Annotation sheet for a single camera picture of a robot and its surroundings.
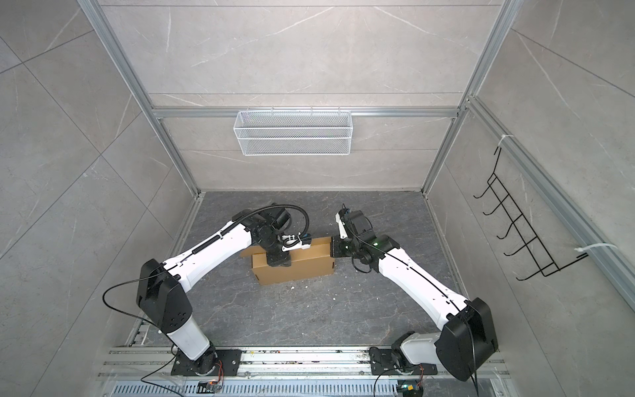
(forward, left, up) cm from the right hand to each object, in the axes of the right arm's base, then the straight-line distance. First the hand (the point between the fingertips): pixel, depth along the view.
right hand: (334, 244), depth 81 cm
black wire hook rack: (-10, -52, +13) cm, 55 cm away
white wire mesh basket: (+46, +16, +13) cm, 51 cm away
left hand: (-1, +16, -3) cm, 16 cm away
